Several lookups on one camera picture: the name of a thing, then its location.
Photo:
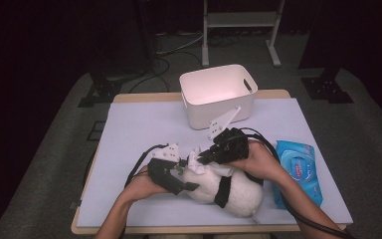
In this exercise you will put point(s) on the person's right hand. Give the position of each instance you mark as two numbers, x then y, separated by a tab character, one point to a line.
262	162

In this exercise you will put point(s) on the black stand base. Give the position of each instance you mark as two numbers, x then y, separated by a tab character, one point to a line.
326	89
101	91

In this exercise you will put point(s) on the white plastic basket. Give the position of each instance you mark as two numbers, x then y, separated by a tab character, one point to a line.
212	89

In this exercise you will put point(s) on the pale table mat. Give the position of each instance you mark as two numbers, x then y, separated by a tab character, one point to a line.
146	132

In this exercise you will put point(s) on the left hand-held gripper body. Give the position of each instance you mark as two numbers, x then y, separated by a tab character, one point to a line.
160	172

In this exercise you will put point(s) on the blue wet wipes pack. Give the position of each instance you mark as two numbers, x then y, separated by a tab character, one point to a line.
303	169

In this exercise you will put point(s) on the wooden table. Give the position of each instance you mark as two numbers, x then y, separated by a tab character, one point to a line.
146	97

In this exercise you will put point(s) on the panda plush toy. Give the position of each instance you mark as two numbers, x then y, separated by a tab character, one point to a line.
242	195

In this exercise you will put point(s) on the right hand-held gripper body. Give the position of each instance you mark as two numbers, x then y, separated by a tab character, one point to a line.
232	146

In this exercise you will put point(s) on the white wet wipe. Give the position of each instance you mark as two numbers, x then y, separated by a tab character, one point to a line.
197	166

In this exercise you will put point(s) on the white metal stand frame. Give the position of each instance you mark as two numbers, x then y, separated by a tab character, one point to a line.
238	19

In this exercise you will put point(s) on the person's left hand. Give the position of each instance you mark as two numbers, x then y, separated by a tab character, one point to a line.
142	186

